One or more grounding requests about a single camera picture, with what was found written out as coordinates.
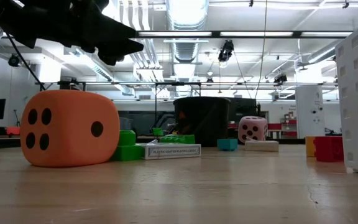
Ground pink foam die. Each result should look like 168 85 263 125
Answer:
237 115 269 144

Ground red shelf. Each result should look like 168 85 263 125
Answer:
267 118 298 138

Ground teal hollow cube block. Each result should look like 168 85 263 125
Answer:
216 138 239 152

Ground silver ceiling duct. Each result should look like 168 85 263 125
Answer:
165 0 209 63

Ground white perforated basket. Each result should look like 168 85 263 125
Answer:
334 14 358 179

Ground short green building block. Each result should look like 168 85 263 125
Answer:
109 129 145 162

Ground small red block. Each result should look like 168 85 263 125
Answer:
313 136 344 163

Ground black storage case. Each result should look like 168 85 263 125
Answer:
228 97 258 130

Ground black jack-o-lantern bucket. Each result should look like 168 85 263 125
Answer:
173 96 232 148

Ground thin hanging cable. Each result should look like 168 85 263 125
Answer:
253 0 269 100

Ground black overhead camera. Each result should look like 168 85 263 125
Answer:
217 39 235 63

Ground small yellow block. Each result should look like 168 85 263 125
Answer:
305 136 316 158

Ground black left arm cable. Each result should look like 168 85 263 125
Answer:
4 32 47 91

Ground white playing card box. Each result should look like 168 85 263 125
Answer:
139 139 202 161

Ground long green building block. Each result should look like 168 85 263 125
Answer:
159 134 196 145

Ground orange foam die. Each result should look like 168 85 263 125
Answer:
19 89 121 168

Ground black round ceiling fixture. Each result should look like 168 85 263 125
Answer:
7 53 21 68

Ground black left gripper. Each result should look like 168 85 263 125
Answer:
0 0 145 65

